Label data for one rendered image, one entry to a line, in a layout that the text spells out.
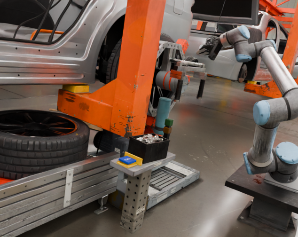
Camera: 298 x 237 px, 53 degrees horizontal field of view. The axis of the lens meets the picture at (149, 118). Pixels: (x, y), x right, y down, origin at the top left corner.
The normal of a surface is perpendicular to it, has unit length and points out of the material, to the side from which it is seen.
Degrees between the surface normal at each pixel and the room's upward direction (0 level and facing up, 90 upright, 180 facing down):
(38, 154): 90
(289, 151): 42
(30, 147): 90
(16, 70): 91
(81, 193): 90
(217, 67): 106
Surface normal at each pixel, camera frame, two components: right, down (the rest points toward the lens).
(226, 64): 0.15, 0.36
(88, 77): 0.80, 0.27
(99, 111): -0.58, 0.11
